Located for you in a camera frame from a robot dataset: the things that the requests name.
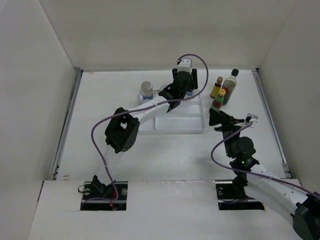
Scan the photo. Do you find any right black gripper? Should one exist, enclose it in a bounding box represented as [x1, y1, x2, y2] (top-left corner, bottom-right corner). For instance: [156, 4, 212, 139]
[209, 107, 245, 157]

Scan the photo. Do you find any yellow cap chili bottle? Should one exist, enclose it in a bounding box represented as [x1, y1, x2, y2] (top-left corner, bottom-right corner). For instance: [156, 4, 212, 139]
[210, 89, 226, 111]

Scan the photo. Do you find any small brown cap bottle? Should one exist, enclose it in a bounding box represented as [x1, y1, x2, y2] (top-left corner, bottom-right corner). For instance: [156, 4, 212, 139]
[210, 76, 223, 99]

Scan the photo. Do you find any tall dark soy bottle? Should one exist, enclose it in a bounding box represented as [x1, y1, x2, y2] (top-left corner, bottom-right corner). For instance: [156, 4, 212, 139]
[222, 68, 239, 105]

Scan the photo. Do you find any white peppercorn jar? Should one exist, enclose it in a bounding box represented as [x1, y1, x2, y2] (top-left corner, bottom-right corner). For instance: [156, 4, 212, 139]
[185, 90, 193, 98]
[141, 81, 153, 100]

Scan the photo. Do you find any orange label sauce jar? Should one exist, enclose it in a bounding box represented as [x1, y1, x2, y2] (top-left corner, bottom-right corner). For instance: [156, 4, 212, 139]
[159, 84, 166, 92]

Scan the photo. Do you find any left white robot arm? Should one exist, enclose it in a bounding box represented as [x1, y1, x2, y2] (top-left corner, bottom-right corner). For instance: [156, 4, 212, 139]
[90, 67, 198, 200]

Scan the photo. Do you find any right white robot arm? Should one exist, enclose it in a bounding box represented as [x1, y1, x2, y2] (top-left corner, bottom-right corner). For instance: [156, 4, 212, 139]
[209, 108, 320, 240]

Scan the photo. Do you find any white divided organizer tray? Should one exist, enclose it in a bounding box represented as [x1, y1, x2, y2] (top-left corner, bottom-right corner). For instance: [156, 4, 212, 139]
[138, 95, 205, 136]

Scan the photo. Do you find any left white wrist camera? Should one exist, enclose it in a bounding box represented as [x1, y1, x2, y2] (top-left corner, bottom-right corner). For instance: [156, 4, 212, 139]
[177, 58, 192, 75]

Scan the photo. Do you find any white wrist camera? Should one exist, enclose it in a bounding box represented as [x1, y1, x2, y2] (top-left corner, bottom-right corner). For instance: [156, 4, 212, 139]
[245, 113, 258, 125]
[177, 58, 192, 75]

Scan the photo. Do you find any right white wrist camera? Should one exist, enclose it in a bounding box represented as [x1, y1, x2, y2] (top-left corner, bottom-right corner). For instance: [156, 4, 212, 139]
[245, 113, 258, 125]

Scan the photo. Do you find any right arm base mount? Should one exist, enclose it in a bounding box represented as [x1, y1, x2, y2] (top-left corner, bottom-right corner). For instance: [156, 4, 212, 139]
[215, 176, 265, 211]

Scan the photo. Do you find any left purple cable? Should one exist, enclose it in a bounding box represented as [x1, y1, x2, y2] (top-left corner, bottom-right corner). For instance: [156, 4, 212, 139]
[81, 53, 209, 210]

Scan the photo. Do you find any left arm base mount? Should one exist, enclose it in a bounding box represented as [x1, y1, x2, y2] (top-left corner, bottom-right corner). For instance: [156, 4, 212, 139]
[77, 175, 129, 211]

